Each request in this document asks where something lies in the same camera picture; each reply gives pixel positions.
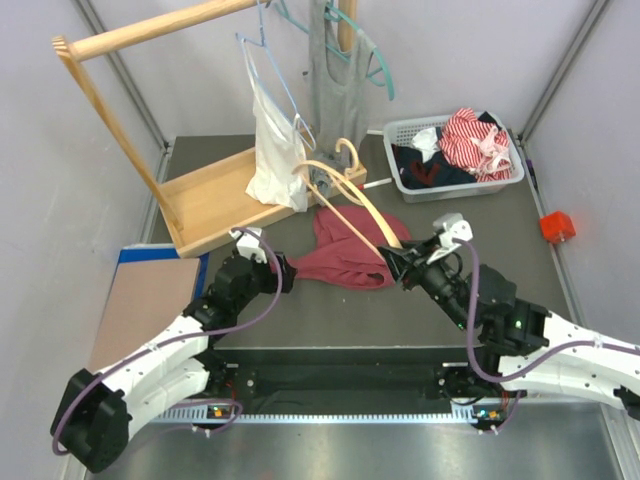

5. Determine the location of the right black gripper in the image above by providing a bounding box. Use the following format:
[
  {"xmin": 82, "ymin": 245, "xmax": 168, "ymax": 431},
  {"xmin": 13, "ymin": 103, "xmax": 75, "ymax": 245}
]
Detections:
[{"xmin": 378, "ymin": 236, "xmax": 474, "ymax": 331}]

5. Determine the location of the red tank top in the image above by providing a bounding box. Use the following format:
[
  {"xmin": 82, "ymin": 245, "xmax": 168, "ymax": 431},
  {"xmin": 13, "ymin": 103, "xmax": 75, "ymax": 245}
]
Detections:
[{"xmin": 289, "ymin": 205, "xmax": 411, "ymax": 290}]

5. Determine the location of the wooden clothes hanger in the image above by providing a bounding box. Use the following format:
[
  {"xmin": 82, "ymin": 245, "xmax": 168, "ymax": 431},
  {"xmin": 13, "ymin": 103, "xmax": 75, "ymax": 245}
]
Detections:
[{"xmin": 292, "ymin": 138, "xmax": 401, "ymax": 259}]

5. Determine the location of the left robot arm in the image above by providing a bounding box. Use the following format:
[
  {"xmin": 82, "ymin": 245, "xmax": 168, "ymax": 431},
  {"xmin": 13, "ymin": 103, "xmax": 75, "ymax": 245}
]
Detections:
[{"xmin": 50, "ymin": 252, "xmax": 297, "ymax": 473}]

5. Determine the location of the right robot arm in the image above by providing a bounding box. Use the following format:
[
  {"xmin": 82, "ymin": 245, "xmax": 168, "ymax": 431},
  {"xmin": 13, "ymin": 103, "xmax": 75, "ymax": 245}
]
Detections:
[{"xmin": 378, "ymin": 239, "xmax": 639, "ymax": 419}]

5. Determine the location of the white garment on hanger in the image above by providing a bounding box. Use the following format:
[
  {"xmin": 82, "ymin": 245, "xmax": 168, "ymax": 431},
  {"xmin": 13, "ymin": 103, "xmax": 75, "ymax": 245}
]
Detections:
[{"xmin": 244, "ymin": 50, "xmax": 308, "ymax": 212}]

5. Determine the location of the teal plastic hanger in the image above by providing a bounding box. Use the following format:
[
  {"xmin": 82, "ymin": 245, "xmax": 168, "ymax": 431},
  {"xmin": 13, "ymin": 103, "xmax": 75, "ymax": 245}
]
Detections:
[{"xmin": 273, "ymin": 0, "xmax": 396, "ymax": 102}]

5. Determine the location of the grey tank top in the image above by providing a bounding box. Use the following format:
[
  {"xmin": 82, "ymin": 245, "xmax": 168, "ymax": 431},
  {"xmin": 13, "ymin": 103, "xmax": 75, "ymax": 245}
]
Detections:
[{"xmin": 309, "ymin": 1, "xmax": 375, "ymax": 173}]

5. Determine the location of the red capped white marker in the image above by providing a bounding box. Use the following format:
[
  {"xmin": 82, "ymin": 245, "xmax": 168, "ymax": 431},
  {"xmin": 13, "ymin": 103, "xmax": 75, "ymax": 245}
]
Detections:
[{"xmin": 360, "ymin": 178, "xmax": 393, "ymax": 190}]

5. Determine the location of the dark navy garment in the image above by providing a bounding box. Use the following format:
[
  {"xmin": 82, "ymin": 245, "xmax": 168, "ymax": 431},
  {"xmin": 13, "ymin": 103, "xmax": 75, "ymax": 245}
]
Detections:
[{"xmin": 391, "ymin": 144, "xmax": 477, "ymax": 190}]

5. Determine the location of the white garment in basket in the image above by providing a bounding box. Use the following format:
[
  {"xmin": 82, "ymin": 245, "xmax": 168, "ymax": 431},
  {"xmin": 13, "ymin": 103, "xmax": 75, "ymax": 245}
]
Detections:
[{"xmin": 411, "ymin": 127, "xmax": 440, "ymax": 163}]

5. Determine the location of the white laundry basket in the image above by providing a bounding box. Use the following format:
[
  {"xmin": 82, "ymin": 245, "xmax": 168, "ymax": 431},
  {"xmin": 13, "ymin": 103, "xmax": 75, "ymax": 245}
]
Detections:
[{"xmin": 382, "ymin": 113, "xmax": 526, "ymax": 203}]

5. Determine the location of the red white striped garment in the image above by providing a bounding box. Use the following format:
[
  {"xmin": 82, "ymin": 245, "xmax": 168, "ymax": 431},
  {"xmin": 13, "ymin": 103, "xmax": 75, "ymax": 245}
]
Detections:
[{"xmin": 438, "ymin": 108, "xmax": 513, "ymax": 182}]

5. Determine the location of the brown board blue edge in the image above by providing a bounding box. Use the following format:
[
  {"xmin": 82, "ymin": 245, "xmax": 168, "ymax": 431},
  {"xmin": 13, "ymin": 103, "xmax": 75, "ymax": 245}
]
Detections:
[{"xmin": 88, "ymin": 244, "xmax": 209, "ymax": 373}]

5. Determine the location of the orange red block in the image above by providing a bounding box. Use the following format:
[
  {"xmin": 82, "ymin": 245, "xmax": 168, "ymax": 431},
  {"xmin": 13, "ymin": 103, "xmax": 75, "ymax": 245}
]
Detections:
[{"xmin": 539, "ymin": 211, "xmax": 576, "ymax": 245}]

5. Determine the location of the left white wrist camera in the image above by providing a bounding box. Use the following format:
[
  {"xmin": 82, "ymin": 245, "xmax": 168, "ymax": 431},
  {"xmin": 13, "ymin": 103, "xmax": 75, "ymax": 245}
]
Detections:
[{"xmin": 229, "ymin": 227, "xmax": 267, "ymax": 264}]

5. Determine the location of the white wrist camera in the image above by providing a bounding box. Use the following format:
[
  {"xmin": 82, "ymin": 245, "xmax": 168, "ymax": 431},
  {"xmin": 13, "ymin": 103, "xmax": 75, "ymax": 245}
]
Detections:
[
  {"xmin": 229, "ymin": 227, "xmax": 267, "ymax": 264},
  {"xmin": 427, "ymin": 213, "xmax": 473, "ymax": 265}
]

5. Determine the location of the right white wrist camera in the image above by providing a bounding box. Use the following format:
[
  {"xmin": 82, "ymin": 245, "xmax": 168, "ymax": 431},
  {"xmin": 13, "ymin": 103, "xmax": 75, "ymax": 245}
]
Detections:
[{"xmin": 427, "ymin": 213, "xmax": 473, "ymax": 265}]

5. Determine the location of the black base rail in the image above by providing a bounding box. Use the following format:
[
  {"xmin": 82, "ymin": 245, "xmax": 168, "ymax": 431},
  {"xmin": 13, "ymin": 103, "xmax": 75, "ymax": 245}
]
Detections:
[{"xmin": 198, "ymin": 347, "xmax": 513, "ymax": 416}]

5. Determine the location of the blue wire hanger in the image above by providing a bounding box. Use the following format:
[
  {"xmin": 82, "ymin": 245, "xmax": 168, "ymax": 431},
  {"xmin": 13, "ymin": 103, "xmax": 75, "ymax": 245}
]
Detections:
[{"xmin": 235, "ymin": 1, "xmax": 317, "ymax": 151}]

